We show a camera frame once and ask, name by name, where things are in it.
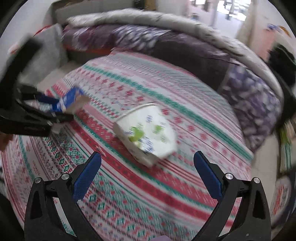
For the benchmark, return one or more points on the white blue cardboard box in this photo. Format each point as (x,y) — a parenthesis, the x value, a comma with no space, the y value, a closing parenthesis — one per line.
(281,199)

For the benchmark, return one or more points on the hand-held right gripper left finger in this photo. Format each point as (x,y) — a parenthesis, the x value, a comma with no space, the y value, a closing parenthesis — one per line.
(86,178)

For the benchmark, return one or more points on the wooden bookshelf with books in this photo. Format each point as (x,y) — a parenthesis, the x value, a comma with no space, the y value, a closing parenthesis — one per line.
(286,148)

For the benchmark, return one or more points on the pink green patterned blanket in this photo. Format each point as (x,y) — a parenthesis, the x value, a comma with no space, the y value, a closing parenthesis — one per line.
(138,185)

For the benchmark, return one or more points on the purple patchwork quilt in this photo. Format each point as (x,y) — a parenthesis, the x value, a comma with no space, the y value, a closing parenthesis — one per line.
(185,48)

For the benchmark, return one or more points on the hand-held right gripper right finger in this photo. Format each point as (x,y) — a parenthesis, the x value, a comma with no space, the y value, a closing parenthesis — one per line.
(208,176)

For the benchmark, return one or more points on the dark clothing pile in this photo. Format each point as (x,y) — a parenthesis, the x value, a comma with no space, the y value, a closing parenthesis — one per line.
(282,69)

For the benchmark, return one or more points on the grey cushion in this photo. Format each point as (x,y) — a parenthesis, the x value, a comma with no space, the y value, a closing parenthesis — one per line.
(50,48)

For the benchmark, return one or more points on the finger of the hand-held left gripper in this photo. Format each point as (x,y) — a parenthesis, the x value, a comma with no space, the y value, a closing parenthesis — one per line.
(57,117)
(44,98)

